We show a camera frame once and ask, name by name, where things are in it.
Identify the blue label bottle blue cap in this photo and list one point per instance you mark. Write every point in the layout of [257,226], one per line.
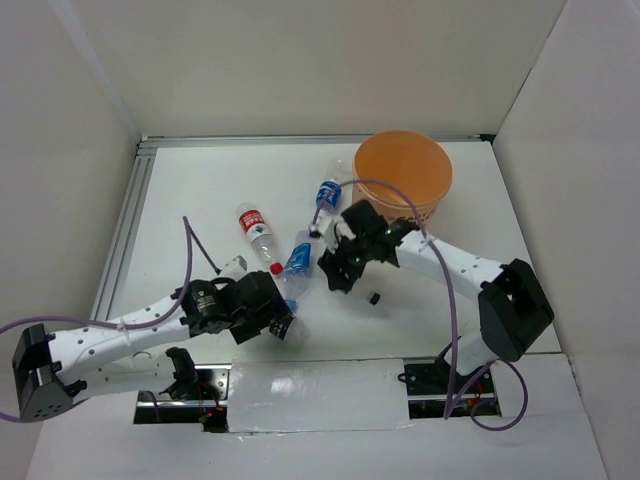
[298,269]

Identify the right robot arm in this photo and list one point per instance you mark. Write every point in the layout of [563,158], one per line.
[513,308]

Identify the red label clear bottle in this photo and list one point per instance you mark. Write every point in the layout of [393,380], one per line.
[259,236]

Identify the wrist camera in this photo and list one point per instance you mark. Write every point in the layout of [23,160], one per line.
[234,269]
[331,231]

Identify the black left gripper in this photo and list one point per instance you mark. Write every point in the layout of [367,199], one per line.
[270,312]

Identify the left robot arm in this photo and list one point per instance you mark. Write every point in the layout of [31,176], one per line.
[141,351]

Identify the blue label bottle white neck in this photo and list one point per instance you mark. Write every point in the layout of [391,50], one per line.
[330,190]

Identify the white taped cover sheet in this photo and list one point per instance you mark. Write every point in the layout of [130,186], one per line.
[324,396]

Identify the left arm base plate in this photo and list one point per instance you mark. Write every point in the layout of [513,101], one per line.
[205,406]

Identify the aluminium table edge rail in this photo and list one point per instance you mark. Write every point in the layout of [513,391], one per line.
[180,210]

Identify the orange plastic bin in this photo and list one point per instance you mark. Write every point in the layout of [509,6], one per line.
[403,174]

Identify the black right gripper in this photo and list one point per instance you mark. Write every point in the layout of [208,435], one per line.
[332,263]

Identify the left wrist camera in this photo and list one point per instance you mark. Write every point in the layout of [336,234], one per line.
[234,269]

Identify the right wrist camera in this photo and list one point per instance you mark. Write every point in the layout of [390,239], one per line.
[331,231]

